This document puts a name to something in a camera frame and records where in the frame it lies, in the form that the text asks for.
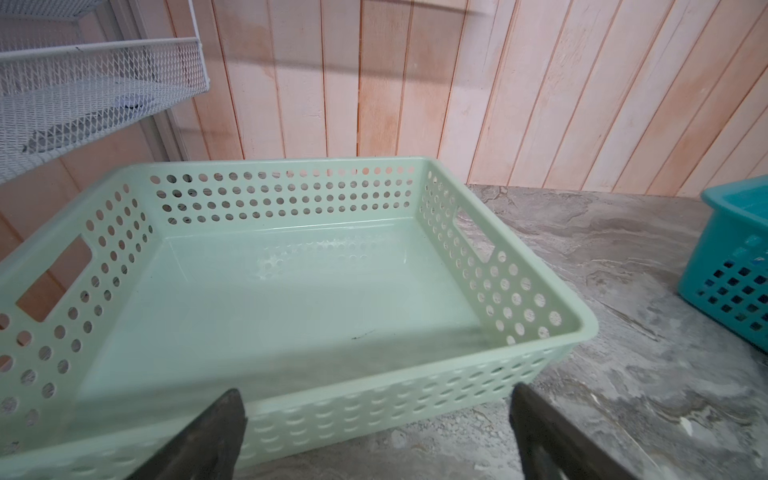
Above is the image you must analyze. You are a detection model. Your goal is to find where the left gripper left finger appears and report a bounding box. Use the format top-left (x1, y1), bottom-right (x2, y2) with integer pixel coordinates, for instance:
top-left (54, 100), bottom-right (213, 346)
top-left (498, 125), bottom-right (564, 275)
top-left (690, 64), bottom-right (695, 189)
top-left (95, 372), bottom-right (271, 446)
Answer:
top-left (129, 389), bottom-right (247, 479)

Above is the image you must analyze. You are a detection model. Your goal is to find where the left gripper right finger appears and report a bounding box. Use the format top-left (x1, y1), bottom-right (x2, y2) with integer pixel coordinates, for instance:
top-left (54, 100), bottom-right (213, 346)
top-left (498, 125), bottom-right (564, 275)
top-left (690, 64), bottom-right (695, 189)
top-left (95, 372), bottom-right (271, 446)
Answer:
top-left (509, 383), bottom-right (635, 479)

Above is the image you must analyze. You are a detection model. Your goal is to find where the teal plastic basket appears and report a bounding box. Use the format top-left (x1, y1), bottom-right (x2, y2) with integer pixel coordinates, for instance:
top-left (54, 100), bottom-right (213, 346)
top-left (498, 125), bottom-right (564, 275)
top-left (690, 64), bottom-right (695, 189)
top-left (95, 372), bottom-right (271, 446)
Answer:
top-left (678, 175), bottom-right (768, 351)

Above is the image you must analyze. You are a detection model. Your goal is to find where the light green plastic basket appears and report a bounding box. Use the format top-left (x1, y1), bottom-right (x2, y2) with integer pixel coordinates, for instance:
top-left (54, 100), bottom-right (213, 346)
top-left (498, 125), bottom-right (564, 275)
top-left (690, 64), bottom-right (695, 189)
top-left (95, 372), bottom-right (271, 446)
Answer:
top-left (1, 157), bottom-right (598, 479)

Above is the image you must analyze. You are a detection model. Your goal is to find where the white wire mesh shelf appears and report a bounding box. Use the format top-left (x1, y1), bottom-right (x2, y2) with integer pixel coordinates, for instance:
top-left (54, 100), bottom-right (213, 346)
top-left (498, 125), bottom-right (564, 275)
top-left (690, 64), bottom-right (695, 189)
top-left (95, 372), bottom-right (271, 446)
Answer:
top-left (1, 1), bottom-right (210, 182)

